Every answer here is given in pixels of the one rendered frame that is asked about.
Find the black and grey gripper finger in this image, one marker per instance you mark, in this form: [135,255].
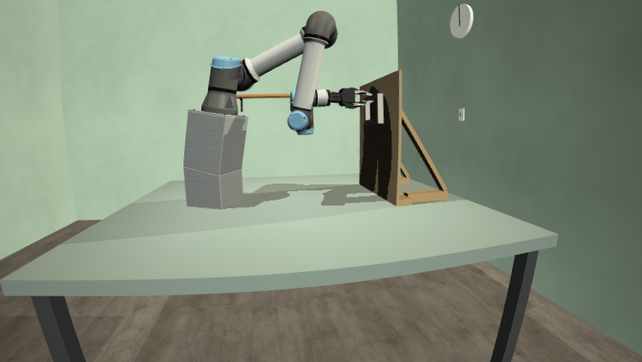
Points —
[358,104]
[358,92]

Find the wooden a-frame stand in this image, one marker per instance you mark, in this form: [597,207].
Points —
[426,195]

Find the brown wooden board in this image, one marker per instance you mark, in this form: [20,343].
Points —
[380,144]

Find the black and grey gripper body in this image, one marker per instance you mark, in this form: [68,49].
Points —
[347,97]

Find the grey rectangular frame with brown panel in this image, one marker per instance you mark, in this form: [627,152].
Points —
[374,110]

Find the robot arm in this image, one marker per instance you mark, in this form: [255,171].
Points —
[227,72]

